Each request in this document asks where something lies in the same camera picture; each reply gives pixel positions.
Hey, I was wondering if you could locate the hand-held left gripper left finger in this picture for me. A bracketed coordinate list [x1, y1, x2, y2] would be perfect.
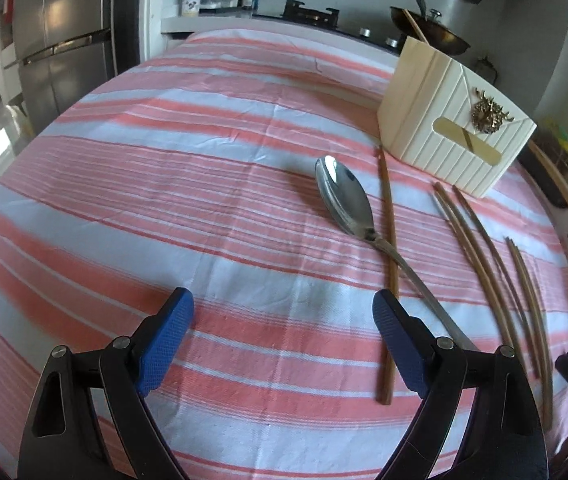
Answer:
[18, 287, 195, 480]

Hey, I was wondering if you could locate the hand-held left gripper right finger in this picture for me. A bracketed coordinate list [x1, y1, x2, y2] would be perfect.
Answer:
[372, 289, 550, 480]

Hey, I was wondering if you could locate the metal spoon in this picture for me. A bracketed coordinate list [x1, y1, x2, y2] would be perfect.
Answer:
[315, 156, 482, 356]

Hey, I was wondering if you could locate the cream ribbed utensil holder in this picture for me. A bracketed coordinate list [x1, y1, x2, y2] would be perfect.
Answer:
[378, 36, 537, 200]

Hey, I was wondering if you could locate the pink striped tablecloth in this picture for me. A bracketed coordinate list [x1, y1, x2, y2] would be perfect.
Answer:
[0, 27, 568, 480]

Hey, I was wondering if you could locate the small metal pot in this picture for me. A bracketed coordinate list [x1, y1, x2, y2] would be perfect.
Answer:
[476, 55, 498, 84]

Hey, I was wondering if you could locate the dark wok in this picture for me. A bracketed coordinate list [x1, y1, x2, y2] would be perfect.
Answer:
[390, 5, 471, 56]

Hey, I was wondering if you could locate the steel refrigerator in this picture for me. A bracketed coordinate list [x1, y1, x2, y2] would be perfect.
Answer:
[1, 0, 117, 133]

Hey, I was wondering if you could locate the black gas stove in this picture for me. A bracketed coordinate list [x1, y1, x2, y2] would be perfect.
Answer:
[254, 0, 407, 53]

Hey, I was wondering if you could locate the black spice rack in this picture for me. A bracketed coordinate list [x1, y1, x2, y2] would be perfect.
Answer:
[199, 0, 241, 14]

